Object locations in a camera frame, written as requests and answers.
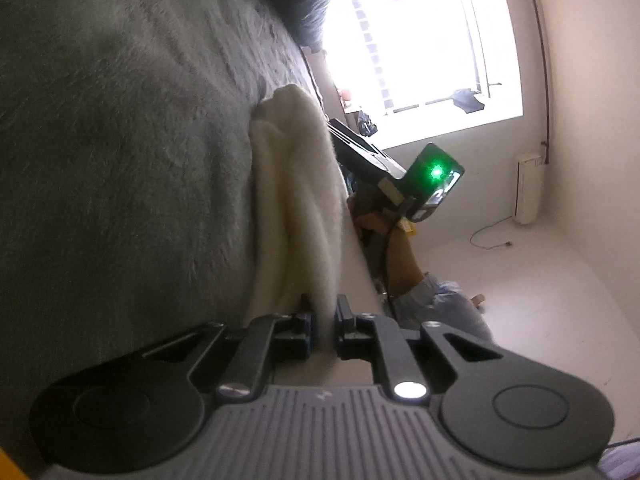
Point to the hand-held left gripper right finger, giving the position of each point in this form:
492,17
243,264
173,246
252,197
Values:
340,335

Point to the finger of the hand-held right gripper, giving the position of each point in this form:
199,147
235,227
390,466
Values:
365,157

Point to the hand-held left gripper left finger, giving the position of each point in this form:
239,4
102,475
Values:
310,335

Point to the cream fleece garment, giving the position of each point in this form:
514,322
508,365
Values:
295,185

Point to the person's right forearm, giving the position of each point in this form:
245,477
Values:
405,265

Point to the person's right hand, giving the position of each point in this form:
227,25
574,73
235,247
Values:
375,222

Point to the dark items on windowsill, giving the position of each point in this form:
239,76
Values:
367,124

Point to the dark hanging cloth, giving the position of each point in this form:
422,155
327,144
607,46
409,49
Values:
467,100

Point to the window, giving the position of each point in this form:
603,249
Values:
425,40

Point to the curtain rod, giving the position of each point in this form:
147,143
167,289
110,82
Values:
540,60

